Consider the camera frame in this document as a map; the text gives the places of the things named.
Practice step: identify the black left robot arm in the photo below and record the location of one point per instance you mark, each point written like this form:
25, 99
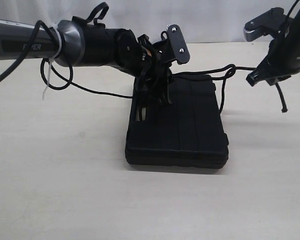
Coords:
88, 43

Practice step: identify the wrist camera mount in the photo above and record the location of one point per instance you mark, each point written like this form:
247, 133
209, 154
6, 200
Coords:
270, 23
174, 45

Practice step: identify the black plastic tool case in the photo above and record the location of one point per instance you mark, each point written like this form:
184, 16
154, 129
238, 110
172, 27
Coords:
187, 133

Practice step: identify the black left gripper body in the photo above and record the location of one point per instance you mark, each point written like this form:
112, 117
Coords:
153, 83

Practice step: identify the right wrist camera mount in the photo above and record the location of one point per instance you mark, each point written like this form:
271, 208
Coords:
270, 23

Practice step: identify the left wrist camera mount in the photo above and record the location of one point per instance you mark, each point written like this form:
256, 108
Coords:
174, 45

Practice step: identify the white zip tie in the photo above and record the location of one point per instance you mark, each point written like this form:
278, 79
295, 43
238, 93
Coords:
52, 59

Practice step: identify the white backdrop curtain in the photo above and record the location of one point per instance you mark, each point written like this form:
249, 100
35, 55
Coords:
201, 21

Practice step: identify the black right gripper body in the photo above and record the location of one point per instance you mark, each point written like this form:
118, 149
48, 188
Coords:
271, 75

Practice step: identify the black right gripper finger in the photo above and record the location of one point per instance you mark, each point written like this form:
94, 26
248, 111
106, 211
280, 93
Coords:
253, 78

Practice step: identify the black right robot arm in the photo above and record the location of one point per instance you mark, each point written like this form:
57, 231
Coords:
283, 58

